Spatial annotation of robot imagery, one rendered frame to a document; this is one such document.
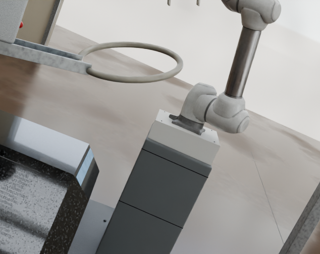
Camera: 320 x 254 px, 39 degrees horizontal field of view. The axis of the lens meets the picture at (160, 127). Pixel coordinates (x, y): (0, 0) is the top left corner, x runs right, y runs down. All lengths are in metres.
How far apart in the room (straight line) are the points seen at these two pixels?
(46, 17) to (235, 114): 4.75
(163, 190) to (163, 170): 0.12
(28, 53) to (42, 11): 4.99
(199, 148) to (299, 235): 0.84
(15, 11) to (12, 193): 0.65
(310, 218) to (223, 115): 0.85
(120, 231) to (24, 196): 1.19
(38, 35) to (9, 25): 5.12
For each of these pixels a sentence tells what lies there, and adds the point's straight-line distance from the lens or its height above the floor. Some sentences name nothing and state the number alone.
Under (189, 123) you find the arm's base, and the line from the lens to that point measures 2.59.
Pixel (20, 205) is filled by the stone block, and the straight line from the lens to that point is 1.61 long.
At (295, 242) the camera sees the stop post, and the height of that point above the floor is 0.53.
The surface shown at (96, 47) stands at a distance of 2.26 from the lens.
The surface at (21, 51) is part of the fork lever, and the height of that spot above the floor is 1.13.
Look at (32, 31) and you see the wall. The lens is 6.92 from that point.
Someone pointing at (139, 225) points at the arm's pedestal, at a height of 0.31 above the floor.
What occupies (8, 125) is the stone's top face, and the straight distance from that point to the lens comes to 1.87.
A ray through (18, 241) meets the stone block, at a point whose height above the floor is 0.65.
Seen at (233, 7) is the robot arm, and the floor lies 1.62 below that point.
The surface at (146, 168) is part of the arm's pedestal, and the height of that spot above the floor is 0.64.
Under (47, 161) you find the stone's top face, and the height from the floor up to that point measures 0.85.
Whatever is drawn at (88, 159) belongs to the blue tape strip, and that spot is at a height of 0.83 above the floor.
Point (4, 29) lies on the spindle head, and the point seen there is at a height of 1.20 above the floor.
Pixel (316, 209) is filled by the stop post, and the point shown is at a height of 0.78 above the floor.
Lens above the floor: 1.54
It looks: 15 degrees down
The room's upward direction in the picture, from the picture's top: 24 degrees clockwise
